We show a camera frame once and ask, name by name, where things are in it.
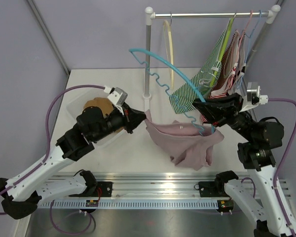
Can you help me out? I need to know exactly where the light blue thin hanger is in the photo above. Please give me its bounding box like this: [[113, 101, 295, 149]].
[[235, 10, 262, 89]]

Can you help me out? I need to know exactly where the black white striped tank top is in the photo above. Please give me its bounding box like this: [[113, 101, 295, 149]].
[[212, 37, 247, 99]]

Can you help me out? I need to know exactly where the red striped tank top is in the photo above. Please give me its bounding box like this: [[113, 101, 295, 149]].
[[199, 31, 240, 123]]

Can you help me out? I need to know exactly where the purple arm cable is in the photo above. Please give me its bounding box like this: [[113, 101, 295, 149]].
[[0, 84, 109, 215], [267, 98, 296, 230]]

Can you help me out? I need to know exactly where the pink tank top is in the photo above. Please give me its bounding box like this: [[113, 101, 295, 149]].
[[145, 110, 224, 171]]

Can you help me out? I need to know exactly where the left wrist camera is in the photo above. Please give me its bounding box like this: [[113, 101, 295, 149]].
[[104, 86, 128, 115]]

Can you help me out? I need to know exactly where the green striped tank top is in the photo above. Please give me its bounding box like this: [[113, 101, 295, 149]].
[[170, 30, 225, 114]]

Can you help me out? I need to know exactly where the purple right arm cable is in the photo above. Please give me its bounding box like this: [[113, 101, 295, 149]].
[[267, 98, 296, 230]]

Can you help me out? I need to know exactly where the white slotted cable duct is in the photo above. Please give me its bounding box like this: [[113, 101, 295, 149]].
[[40, 199, 218, 210]]

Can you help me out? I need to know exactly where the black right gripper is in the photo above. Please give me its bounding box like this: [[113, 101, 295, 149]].
[[193, 92, 256, 142]]

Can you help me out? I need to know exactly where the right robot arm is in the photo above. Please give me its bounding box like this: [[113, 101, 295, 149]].
[[192, 92, 296, 237]]

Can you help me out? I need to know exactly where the metal clothes rack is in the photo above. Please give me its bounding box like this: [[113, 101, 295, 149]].
[[142, 4, 282, 123]]

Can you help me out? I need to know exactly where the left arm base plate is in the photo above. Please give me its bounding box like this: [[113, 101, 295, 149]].
[[69, 181, 113, 198]]

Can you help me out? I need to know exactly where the green hanger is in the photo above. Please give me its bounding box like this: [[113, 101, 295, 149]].
[[210, 12, 237, 88]]

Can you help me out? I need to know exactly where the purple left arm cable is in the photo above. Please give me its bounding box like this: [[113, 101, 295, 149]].
[[0, 84, 109, 215]]

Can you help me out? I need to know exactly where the white plastic basket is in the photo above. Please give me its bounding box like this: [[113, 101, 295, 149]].
[[65, 88, 126, 149]]

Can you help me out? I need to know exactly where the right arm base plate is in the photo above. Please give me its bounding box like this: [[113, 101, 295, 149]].
[[194, 181, 230, 198]]

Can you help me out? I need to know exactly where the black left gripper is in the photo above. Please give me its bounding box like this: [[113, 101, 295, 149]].
[[92, 103, 148, 143]]

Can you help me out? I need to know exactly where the cream hanger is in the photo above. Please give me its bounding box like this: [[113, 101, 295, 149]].
[[163, 20, 175, 90]]

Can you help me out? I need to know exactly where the brown tank top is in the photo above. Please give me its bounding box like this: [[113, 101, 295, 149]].
[[83, 97, 113, 117]]

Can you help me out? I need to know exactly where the pink hanger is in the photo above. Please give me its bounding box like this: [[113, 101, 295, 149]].
[[238, 10, 253, 55]]

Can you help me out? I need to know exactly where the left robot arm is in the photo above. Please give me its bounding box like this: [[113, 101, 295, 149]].
[[0, 103, 146, 220]]

